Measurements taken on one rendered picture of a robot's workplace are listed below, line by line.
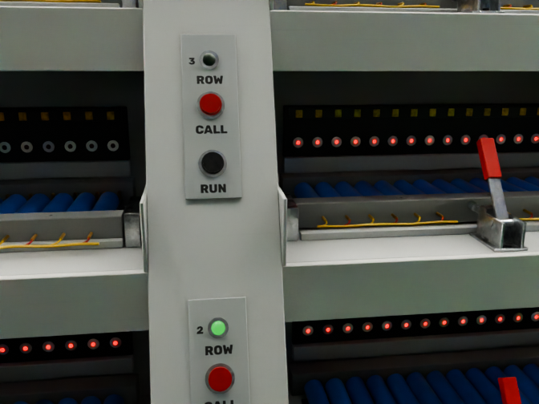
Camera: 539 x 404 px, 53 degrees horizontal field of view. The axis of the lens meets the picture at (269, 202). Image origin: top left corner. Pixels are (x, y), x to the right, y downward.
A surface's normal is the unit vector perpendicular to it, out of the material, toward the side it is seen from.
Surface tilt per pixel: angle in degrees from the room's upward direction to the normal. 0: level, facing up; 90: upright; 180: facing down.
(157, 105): 90
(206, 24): 90
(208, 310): 90
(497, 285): 113
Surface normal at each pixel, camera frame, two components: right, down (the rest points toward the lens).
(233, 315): 0.12, -0.12
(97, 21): 0.13, 0.27
